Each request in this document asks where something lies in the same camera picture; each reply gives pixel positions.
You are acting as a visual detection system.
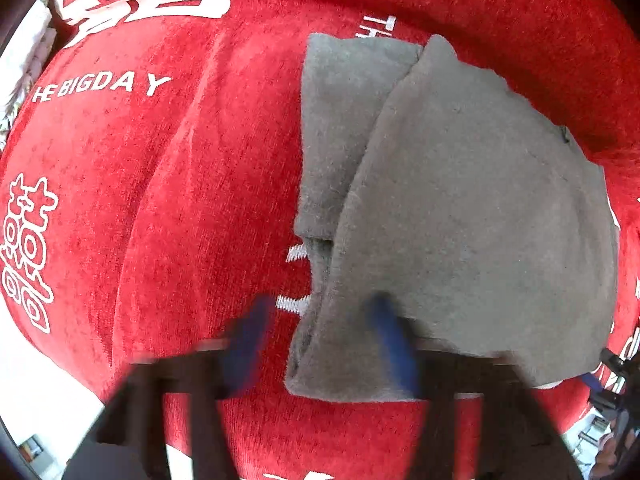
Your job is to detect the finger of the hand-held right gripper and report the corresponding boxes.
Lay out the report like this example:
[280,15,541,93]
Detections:
[586,347,628,411]

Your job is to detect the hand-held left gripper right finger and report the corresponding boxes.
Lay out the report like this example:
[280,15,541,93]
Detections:
[364,292,583,480]

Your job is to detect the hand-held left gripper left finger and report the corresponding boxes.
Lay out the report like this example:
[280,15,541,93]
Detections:
[62,297,274,480]

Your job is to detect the grey sweatshirt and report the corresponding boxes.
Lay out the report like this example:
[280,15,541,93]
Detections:
[284,32,621,404]

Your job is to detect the red printed blanket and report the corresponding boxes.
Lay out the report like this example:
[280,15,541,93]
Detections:
[0,0,640,480]

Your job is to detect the white patterned cloth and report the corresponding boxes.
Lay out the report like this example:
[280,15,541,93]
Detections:
[0,0,58,128]

